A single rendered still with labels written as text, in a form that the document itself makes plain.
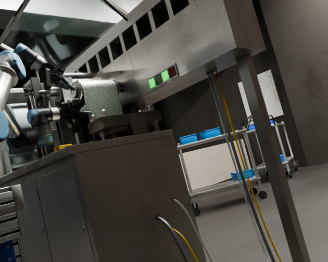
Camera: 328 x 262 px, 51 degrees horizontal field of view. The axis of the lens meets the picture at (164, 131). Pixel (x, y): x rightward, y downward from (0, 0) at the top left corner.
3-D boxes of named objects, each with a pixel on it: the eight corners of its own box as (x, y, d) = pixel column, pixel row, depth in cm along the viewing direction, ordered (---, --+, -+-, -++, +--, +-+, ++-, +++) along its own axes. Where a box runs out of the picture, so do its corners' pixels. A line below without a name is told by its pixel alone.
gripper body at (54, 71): (67, 69, 192) (48, 56, 186) (60, 80, 187) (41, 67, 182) (61, 74, 197) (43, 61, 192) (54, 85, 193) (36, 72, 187)
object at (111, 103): (90, 127, 193) (83, 95, 194) (124, 122, 208) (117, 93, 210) (91, 126, 192) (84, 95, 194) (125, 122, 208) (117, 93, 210)
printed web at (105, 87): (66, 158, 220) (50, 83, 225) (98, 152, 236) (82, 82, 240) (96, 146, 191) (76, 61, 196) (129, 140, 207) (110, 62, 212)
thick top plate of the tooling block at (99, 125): (89, 134, 186) (87, 123, 187) (146, 126, 213) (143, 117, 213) (104, 127, 174) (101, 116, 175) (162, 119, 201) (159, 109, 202)
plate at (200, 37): (16, 162, 380) (10, 136, 383) (40, 158, 399) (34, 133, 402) (234, 47, 152) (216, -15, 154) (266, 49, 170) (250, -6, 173)
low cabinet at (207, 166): (253, 174, 759) (242, 139, 767) (186, 199, 609) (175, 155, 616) (196, 184, 888) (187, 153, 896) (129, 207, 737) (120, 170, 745)
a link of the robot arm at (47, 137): (35, 148, 177) (30, 128, 178) (56, 143, 177) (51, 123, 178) (28, 148, 169) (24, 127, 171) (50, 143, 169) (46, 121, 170)
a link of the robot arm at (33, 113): (27, 127, 173) (24, 111, 174) (48, 125, 181) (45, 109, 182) (33, 123, 168) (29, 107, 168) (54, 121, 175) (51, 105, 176)
